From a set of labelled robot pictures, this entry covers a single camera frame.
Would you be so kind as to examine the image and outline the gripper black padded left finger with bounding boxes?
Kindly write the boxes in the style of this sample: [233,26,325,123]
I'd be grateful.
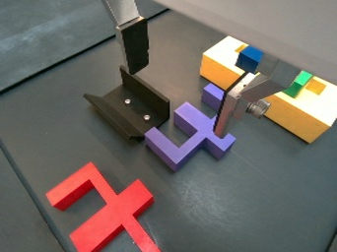
[102,0,149,75]

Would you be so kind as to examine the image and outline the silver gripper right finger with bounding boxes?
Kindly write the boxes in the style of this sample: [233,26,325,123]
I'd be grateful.
[213,59,292,138]

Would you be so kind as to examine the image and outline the purple interlocking block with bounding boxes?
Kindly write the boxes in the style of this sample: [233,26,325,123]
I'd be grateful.
[143,83,237,173]

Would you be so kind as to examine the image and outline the yellow slotted board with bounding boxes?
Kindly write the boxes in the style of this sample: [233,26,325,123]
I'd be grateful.
[201,36,337,143]

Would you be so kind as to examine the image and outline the black angled fixture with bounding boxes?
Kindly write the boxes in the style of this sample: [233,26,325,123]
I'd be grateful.
[85,66,170,141]

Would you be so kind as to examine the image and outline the blue bar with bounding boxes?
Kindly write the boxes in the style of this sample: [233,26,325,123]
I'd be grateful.
[236,46,264,74]

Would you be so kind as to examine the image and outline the green bar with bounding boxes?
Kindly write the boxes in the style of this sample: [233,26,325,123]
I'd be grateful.
[284,71,313,97]

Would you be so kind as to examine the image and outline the red interlocking block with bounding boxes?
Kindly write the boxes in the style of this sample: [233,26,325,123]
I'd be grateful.
[46,162,161,252]

